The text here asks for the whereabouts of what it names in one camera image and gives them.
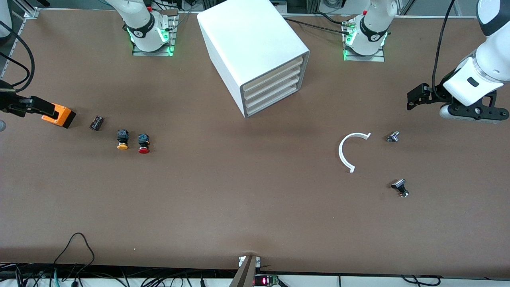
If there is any yellow mushroom push button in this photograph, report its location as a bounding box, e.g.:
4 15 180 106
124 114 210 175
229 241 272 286
116 129 130 151

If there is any white drawer cabinet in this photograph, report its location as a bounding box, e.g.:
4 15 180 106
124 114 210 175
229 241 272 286
197 0 310 118

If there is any white curved plastic arc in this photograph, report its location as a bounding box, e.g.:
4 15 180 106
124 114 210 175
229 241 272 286
338 132 372 174

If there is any red display electronic module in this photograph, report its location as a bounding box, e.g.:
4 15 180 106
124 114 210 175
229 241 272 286
254 274 279 287

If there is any orange button enclosure box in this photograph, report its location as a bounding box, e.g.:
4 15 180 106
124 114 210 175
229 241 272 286
42 104 76 129

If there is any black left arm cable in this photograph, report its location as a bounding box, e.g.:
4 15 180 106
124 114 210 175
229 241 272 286
432 0 457 102

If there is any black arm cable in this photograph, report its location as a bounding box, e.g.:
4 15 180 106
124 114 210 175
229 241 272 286
432 0 457 102
0 20 35 90

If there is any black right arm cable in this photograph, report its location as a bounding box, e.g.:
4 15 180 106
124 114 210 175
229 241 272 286
0 20 35 90

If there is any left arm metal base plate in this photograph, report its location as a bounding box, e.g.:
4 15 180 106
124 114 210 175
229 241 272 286
343 16 386 62

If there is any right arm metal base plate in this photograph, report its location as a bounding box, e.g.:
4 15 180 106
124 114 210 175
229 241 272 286
131 10 176 57

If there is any black cable behind cabinet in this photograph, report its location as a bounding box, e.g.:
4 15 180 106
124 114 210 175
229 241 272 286
284 17 351 35

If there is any thin black looped cable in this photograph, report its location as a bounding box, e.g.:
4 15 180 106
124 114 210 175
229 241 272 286
54 232 95 275

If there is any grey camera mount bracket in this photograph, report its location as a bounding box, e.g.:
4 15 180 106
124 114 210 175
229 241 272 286
229 255 257 287

